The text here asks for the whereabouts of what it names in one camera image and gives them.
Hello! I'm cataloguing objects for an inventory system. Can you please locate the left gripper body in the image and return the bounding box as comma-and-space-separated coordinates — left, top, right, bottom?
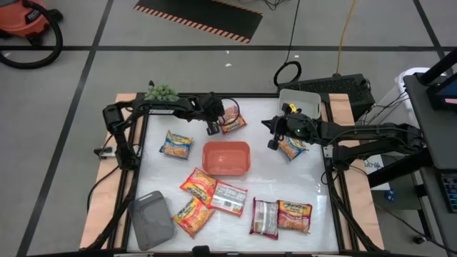
194, 91, 226, 124

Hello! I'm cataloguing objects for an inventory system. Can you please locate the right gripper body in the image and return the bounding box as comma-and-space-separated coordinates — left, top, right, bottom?
274, 113, 322, 141

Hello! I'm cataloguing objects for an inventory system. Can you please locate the blue yellow soy ramen pack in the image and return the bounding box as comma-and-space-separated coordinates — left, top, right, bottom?
159, 130, 194, 160
218, 105, 248, 135
277, 136, 310, 161

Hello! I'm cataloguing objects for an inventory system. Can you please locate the orange chicken ramen pack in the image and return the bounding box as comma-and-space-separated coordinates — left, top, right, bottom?
179, 167, 218, 207
172, 196, 216, 239
208, 180, 248, 218

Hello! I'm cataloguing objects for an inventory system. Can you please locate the red roast beef ramen pack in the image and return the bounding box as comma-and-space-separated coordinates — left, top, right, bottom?
248, 197, 280, 241
276, 199, 313, 235

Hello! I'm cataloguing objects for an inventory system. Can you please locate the white plastic bin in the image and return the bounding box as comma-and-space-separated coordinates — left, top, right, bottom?
277, 89, 322, 120

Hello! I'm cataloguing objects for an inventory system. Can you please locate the orange plastic bin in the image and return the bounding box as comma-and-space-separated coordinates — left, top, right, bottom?
201, 141, 251, 176

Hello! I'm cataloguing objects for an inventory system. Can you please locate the black computer case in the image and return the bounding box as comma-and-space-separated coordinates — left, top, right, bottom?
277, 73, 376, 121

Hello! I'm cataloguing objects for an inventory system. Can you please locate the green plant in patterned pot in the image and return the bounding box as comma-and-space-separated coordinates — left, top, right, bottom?
143, 81, 181, 102

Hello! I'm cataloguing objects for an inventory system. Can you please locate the white paper label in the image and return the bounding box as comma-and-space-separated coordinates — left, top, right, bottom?
363, 155, 386, 176

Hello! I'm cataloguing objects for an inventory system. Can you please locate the black hazard striped mat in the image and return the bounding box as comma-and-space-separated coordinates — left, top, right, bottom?
134, 0, 264, 44

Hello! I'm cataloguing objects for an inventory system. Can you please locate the grey plastic lid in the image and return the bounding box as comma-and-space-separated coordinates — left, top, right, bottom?
128, 190, 178, 251

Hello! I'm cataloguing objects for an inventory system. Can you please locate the grey metal clamp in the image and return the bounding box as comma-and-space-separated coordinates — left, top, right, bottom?
94, 146, 118, 161

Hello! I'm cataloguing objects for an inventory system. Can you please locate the white waste bin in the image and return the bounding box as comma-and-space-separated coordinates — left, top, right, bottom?
394, 66, 431, 108

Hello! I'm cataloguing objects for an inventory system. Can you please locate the dark grey desk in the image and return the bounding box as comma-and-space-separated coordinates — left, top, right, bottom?
403, 73, 457, 251

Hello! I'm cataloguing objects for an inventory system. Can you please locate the black monitor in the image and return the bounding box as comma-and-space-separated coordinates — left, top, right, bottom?
426, 73, 457, 112

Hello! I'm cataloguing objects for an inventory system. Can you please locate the black diagonal bar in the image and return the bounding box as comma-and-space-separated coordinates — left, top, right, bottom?
416, 47, 457, 86

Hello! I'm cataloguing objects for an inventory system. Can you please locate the black keyboard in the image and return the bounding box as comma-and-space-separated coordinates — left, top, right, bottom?
440, 172, 457, 214

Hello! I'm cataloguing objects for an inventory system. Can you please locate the orange shop vacuum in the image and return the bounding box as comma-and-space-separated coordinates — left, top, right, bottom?
0, 0, 64, 70
0, 0, 64, 40

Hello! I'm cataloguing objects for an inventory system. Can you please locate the black aluminium table frame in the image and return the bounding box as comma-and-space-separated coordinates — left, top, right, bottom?
84, 91, 385, 257

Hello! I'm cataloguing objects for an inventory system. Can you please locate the black hanging cable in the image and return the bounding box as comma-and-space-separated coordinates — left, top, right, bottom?
273, 0, 303, 89

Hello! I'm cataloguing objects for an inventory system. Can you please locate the yellow hanging cable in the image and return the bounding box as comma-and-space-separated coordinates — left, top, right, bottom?
335, 0, 359, 78

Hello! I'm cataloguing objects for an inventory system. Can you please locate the table edge camera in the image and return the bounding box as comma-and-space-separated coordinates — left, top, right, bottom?
191, 245, 211, 257

